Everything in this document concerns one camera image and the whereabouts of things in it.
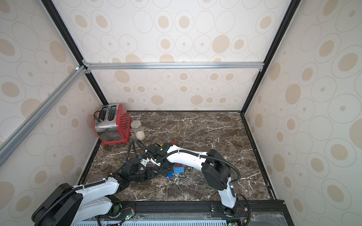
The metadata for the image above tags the right black corner post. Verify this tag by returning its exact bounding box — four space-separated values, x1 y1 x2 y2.
240 0 301 115

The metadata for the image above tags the black corner post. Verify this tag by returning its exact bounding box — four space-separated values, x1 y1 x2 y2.
41 0 108 105
240 0 301 115

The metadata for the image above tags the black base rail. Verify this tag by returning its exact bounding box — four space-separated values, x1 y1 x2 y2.
50 200 295 226

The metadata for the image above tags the small blue lego brick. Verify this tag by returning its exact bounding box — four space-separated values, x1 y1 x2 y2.
167 172 173 179

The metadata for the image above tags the long blue lego brick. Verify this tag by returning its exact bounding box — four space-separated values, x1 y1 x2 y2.
173 167 185 174

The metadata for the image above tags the red and chrome toaster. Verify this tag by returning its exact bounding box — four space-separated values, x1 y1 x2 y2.
93 103 131 146

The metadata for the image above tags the left black corner post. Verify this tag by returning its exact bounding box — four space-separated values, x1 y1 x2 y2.
41 0 108 105

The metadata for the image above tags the horizontal aluminium frame bar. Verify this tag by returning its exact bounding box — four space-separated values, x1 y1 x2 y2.
85 62 264 70

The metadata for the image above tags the left aluminium frame bar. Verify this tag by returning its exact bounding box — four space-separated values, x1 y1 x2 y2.
1 66 86 165

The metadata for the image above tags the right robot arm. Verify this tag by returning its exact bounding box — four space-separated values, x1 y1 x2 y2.
137 140 241 209

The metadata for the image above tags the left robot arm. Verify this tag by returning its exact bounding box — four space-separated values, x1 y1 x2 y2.
32 158 159 226

